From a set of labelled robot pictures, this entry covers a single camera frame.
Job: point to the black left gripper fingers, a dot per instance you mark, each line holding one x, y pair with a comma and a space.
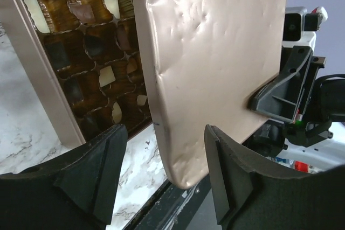
283, 97

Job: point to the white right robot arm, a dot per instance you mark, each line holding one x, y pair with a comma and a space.
317, 158

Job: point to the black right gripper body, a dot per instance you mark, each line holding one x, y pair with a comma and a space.
324, 105

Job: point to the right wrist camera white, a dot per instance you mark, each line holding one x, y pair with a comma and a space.
300, 26

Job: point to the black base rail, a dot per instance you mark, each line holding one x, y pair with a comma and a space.
174, 208

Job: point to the gold chocolate tin box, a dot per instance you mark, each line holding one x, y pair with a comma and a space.
82, 58

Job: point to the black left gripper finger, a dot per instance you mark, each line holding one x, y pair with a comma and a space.
75, 190
252, 192

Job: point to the rose gold tin lid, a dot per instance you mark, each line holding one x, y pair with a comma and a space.
202, 60

